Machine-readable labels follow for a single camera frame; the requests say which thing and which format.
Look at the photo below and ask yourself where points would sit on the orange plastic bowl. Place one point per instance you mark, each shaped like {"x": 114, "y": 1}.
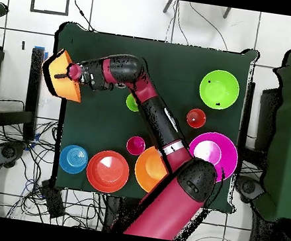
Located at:
{"x": 149, "y": 169}
{"x": 64, "y": 90}

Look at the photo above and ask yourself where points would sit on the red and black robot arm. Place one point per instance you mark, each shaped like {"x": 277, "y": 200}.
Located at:
{"x": 170, "y": 212}

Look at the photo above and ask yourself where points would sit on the black bench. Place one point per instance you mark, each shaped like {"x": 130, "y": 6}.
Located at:
{"x": 33, "y": 91}

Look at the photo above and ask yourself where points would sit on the small black floor marker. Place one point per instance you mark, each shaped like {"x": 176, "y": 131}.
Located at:
{"x": 23, "y": 45}

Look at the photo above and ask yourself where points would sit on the green plastic cup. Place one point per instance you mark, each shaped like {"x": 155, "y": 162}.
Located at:
{"x": 131, "y": 102}

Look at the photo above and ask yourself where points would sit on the blue plastic bowl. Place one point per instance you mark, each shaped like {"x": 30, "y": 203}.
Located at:
{"x": 73, "y": 159}

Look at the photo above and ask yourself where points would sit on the crimson plastic cup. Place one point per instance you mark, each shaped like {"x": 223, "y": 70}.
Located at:
{"x": 135, "y": 145}

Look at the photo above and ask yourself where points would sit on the red plastic bowl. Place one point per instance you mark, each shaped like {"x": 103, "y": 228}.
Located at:
{"x": 107, "y": 171}

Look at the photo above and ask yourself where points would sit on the black power strip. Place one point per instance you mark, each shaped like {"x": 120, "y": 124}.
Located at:
{"x": 52, "y": 201}

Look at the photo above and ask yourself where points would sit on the red plastic cup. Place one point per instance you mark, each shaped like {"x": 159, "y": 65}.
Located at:
{"x": 196, "y": 118}

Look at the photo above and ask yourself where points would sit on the dark green tablecloth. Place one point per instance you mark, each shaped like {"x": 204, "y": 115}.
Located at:
{"x": 210, "y": 57}

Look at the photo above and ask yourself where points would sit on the green plastic bowl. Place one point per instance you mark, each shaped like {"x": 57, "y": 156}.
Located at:
{"x": 219, "y": 89}

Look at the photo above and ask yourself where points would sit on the pink plastic bowl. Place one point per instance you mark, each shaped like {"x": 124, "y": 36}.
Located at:
{"x": 226, "y": 156}

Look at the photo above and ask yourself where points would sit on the green table with white boxes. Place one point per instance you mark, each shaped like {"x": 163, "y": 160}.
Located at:
{"x": 290, "y": 133}

